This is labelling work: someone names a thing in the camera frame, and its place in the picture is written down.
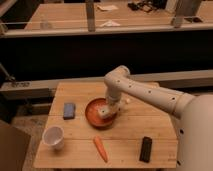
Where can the folded white paper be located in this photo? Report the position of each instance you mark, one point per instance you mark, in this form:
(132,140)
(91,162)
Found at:
(110,23)

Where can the orange ceramic bowl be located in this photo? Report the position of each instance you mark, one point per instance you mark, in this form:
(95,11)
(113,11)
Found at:
(92,115)

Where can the white paper cup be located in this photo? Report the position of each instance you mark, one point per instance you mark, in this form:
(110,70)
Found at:
(54,137)

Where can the orange carrot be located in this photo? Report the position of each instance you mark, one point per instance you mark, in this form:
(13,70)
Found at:
(100,147)

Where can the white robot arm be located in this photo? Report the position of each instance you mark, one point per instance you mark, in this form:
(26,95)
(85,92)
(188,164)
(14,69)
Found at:
(195,146)

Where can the black rectangular bottle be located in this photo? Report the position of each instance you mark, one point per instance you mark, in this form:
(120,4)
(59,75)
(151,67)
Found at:
(146,148)

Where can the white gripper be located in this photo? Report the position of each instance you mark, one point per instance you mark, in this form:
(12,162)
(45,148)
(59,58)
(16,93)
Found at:
(108,110)

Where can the blue sponge block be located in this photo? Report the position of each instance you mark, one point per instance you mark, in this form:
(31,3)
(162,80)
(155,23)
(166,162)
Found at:
(69,111)

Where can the white paper sheet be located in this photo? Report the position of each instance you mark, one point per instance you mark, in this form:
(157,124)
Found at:
(107,8)

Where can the metal post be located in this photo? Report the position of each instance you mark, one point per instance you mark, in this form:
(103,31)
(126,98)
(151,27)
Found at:
(90,15)
(186,10)

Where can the metal post left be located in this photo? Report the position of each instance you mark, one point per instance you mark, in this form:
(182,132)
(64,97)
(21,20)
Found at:
(90,15)

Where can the metal post right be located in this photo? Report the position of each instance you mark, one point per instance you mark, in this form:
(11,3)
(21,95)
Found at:
(186,10)

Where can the grey metal rail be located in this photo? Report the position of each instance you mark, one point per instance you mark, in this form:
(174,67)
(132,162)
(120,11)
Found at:
(21,90)

